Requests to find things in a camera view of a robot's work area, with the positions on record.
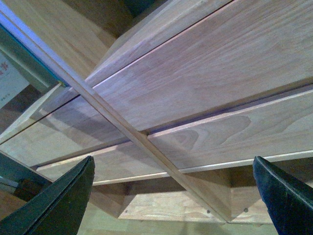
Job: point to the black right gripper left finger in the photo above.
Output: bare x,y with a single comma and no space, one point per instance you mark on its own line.
59,209

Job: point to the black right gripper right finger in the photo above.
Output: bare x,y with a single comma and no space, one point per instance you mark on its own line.
288,200

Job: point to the white illustrated paperback book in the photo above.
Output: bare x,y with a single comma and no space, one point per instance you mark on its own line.
12,82

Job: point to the left wooden shelf unit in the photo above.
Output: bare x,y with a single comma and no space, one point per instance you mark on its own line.
84,55

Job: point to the wooden shelf unit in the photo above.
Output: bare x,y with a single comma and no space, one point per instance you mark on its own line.
230,185
84,55

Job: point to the right wooden shelf unit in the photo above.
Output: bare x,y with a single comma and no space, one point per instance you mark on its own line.
230,185

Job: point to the right unit lower drawer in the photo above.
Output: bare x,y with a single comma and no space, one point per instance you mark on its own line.
278,127

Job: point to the unit drawer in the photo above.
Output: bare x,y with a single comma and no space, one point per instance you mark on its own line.
120,163
278,127
75,127
249,47

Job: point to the left unit lower drawer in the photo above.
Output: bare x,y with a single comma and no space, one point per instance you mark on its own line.
120,163

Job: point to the left unit upper drawer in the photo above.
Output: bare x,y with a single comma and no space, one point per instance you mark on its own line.
75,127

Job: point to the teal hardcover book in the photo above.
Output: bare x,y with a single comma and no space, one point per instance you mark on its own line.
36,72

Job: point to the right unit upper drawer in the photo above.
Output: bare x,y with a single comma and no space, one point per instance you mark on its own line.
249,47

